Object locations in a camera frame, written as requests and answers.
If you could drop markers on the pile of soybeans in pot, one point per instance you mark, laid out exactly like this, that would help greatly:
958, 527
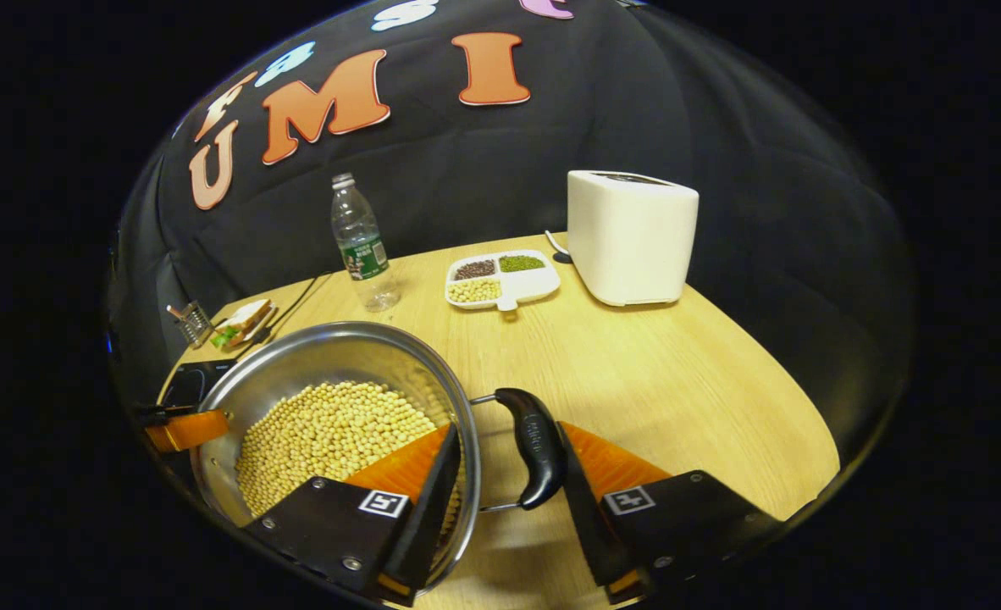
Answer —
323, 432

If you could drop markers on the pile of green beans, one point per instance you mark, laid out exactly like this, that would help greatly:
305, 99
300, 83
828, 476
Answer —
522, 263

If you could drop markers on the small spoon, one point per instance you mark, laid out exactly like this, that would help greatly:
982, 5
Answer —
560, 252

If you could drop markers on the black induction cooktop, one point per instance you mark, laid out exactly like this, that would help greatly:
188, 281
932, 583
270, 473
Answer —
191, 381

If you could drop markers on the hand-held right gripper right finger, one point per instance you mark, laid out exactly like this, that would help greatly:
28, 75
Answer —
589, 517

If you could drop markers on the white divided dish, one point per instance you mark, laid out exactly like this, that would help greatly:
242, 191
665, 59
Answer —
534, 286

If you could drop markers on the sandwich with lettuce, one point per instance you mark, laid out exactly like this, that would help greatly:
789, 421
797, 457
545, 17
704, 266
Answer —
242, 322

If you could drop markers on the small pile of yellow beans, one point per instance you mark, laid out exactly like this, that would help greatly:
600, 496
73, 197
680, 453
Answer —
475, 291

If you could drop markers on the clear plastic water bottle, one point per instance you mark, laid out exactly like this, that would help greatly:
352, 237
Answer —
363, 246

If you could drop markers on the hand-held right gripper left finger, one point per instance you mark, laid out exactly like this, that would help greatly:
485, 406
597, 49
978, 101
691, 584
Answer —
428, 508

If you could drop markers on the black backdrop cloth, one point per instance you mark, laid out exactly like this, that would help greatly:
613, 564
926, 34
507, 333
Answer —
636, 102

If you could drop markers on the white toaster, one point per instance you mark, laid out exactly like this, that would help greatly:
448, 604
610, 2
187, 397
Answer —
632, 237

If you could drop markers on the pile of dark beans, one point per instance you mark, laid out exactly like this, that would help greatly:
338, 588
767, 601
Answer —
475, 269

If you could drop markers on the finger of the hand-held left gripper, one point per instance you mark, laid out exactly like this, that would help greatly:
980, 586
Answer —
187, 430

